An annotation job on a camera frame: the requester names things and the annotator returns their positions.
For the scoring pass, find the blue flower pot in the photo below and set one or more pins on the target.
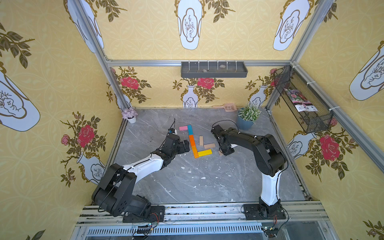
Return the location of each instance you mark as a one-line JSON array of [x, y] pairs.
[[243, 124]]

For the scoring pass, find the teal wooden block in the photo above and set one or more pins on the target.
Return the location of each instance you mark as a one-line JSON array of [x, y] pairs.
[[190, 130]]

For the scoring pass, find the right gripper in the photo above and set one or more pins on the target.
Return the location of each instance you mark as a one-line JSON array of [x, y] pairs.
[[225, 145]]

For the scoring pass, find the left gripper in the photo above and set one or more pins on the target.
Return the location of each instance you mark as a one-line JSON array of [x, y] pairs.
[[180, 146]]

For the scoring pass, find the small white pot purple flowers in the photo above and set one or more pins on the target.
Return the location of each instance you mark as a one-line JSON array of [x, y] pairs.
[[130, 115]]

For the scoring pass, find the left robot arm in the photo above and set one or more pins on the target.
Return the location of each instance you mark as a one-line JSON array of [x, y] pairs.
[[114, 193]]

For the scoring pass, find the amber orange wooden block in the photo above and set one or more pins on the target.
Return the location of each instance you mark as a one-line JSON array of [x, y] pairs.
[[195, 152]]

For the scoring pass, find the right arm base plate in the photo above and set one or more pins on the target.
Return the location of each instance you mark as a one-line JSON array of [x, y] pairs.
[[263, 212]]

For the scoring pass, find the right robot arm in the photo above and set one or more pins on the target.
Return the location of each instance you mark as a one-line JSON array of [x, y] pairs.
[[271, 163]]

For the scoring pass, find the red orange wooden block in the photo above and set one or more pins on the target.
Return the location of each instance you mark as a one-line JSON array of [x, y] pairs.
[[192, 140]]

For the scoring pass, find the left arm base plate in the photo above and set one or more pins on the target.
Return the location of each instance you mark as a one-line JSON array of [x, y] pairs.
[[153, 214]]

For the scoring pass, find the natural wooden block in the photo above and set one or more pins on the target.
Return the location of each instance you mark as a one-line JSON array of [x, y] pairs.
[[201, 140], [210, 146]]

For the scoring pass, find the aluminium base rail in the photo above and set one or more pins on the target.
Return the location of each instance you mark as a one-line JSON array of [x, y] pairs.
[[307, 220]]

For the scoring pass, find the black wire basket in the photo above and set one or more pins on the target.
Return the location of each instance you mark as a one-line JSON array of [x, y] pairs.
[[287, 78]]

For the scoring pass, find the yellow wooden block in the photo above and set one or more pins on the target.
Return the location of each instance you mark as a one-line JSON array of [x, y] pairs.
[[205, 153]]

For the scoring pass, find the green artificial plant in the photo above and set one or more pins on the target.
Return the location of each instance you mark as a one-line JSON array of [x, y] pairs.
[[249, 113]]

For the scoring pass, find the grey wall shelf tray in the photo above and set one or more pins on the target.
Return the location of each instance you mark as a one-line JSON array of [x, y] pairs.
[[213, 69]]

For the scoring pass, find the packet in wire basket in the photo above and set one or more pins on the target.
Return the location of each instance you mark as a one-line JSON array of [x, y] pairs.
[[300, 102]]

